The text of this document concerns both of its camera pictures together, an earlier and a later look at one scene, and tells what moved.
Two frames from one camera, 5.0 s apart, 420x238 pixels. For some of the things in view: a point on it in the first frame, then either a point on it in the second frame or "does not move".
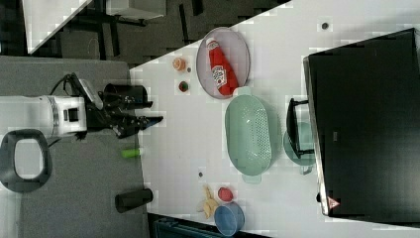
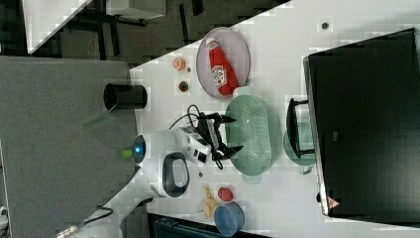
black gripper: (100, 116) → (207, 124)
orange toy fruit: (178, 63) does not move
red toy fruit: (225, 194) does not move
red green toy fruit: (183, 86) does not move
